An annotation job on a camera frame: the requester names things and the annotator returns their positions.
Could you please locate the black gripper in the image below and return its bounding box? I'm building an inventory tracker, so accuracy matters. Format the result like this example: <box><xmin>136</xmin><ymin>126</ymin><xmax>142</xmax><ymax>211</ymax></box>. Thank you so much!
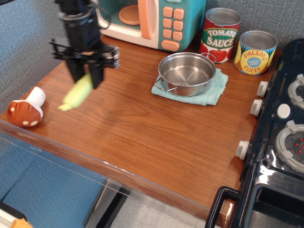
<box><xmin>50</xmin><ymin>11</ymin><xmax>120</xmax><ymax>89</ymax></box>

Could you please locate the green handled metal spoon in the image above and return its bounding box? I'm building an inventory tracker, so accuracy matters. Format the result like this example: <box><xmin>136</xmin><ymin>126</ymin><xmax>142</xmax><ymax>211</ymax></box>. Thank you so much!
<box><xmin>58</xmin><ymin>74</ymin><xmax>93</xmax><ymax>111</ymax></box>

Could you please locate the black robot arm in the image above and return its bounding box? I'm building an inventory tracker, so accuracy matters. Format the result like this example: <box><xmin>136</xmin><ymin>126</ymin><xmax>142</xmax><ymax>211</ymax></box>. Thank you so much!
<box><xmin>50</xmin><ymin>0</ymin><xmax>120</xmax><ymax>89</ymax></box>

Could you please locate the brown plush mushroom toy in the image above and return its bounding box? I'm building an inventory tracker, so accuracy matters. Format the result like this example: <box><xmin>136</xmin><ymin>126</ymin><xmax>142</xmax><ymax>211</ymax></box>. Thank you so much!
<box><xmin>6</xmin><ymin>86</ymin><xmax>46</xmax><ymax>128</ymax></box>

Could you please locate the teal toy microwave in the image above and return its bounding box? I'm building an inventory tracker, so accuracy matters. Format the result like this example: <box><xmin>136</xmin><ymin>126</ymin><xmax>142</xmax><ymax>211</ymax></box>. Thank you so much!
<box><xmin>94</xmin><ymin>0</ymin><xmax>206</xmax><ymax>52</ymax></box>

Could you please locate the small steel pot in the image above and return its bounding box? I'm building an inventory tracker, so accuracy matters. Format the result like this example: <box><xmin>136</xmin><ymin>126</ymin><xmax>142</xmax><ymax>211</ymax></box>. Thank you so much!
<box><xmin>154</xmin><ymin>52</ymin><xmax>216</xmax><ymax>97</ymax></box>

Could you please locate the teal folded cloth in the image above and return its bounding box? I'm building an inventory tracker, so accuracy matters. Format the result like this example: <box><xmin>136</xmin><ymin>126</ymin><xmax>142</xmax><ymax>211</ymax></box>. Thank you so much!
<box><xmin>151</xmin><ymin>68</ymin><xmax>228</xmax><ymax>106</ymax></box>

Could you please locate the tomato sauce can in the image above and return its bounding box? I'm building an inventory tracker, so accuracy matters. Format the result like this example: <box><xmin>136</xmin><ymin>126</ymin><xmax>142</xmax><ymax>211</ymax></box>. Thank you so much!
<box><xmin>199</xmin><ymin>8</ymin><xmax>241</xmax><ymax>63</ymax></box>

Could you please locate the pineapple slices can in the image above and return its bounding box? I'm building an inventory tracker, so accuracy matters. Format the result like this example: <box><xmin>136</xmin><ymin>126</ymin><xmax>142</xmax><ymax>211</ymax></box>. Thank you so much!
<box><xmin>234</xmin><ymin>30</ymin><xmax>278</xmax><ymax>76</ymax></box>

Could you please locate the white stove knob middle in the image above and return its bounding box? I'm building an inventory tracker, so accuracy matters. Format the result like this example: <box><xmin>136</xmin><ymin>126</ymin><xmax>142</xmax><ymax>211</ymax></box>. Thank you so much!
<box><xmin>250</xmin><ymin>99</ymin><xmax>263</xmax><ymax>117</ymax></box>

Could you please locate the white stove knob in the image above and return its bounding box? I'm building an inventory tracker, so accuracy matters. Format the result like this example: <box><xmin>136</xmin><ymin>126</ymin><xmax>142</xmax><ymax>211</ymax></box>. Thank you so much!
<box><xmin>236</xmin><ymin>141</ymin><xmax>249</xmax><ymax>160</ymax></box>
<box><xmin>250</xmin><ymin>99</ymin><xmax>263</xmax><ymax>117</ymax></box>
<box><xmin>256</xmin><ymin>81</ymin><xmax>268</xmax><ymax>98</ymax></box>

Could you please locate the white stove knob front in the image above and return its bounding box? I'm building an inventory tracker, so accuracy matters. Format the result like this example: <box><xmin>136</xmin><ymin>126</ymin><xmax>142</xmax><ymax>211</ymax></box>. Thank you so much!
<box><xmin>236</xmin><ymin>141</ymin><xmax>249</xmax><ymax>160</ymax></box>

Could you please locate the white stove knob rear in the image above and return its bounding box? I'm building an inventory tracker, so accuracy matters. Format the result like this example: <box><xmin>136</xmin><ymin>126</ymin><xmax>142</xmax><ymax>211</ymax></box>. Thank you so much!
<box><xmin>256</xmin><ymin>81</ymin><xmax>268</xmax><ymax>98</ymax></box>

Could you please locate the black toy stove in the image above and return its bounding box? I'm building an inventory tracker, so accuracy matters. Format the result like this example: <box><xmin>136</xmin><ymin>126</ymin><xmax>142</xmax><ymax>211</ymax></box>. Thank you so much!
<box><xmin>205</xmin><ymin>38</ymin><xmax>304</xmax><ymax>228</ymax></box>

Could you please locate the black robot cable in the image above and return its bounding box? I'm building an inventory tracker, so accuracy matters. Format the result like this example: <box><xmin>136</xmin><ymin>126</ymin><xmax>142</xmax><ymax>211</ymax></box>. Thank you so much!
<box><xmin>90</xmin><ymin>4</ymin><xmax>112</xmax><ymax>30</ymax></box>

